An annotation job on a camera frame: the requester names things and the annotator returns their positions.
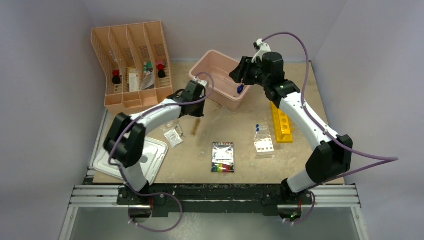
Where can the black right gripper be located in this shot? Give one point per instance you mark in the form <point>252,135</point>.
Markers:
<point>243,71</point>

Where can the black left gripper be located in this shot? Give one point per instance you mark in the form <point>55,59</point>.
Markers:
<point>200,113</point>

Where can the wire test tube brush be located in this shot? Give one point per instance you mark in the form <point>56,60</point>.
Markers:
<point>195,127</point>

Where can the pink plastic bin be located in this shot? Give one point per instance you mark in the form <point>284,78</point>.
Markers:
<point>218,66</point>

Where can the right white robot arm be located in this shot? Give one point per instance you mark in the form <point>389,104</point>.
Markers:
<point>329,158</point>

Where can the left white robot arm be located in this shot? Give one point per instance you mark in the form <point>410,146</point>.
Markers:
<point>125,140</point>

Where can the white sachet packet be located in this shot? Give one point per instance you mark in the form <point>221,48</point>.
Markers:
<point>173,137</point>

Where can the red black stamp right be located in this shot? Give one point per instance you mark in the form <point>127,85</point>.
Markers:
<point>160,65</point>

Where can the red black stamp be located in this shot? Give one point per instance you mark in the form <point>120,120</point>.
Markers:
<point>116,77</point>
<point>160,65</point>

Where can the clear ruler set packet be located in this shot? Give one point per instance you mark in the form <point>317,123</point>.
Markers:
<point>148,82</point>

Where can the coloured marker pen pack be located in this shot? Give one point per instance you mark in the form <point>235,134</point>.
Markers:
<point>223,157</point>

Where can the white plastic lid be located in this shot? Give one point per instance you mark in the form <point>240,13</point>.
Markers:
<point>153,154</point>

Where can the yellow test tube rack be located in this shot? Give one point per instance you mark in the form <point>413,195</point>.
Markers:
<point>282,126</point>

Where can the green grey eraser block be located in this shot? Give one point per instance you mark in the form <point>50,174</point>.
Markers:
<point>150,66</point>

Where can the green white glue stick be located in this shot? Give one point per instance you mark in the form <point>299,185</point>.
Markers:
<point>145,69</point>

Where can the white card box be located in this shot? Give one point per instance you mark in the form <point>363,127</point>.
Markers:
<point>133,81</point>

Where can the clear plastic well tray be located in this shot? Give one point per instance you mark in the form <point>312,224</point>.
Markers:
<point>263,143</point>

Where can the peach plastic desk organizer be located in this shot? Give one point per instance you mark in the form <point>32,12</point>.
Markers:
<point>125,48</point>

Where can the red black stamp left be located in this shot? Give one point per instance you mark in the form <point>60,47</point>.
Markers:
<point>116,77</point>

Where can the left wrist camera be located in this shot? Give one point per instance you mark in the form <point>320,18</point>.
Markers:
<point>201,82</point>

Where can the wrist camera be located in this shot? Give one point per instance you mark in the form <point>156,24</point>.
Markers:
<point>201,82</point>
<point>261,48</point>

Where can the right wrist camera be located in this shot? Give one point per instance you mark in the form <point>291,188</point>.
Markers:
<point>261,48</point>

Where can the black aluminium base frame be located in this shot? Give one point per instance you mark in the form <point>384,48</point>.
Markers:
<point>102,209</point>

